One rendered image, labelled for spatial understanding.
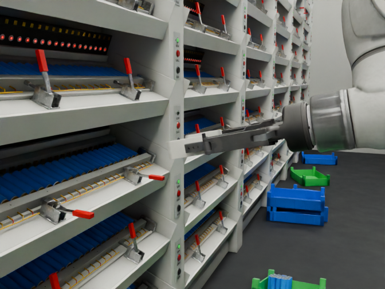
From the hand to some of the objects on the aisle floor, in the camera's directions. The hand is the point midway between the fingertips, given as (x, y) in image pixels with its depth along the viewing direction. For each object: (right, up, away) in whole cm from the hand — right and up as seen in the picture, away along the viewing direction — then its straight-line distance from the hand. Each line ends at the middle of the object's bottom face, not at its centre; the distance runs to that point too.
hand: (192, 144), depth 70 cm
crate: (+32, -52, +59) cm, 84 cm away
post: (-14, -58, +53) cm, 79 cm away
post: (+12, -47, +117) cm, 127 cm away
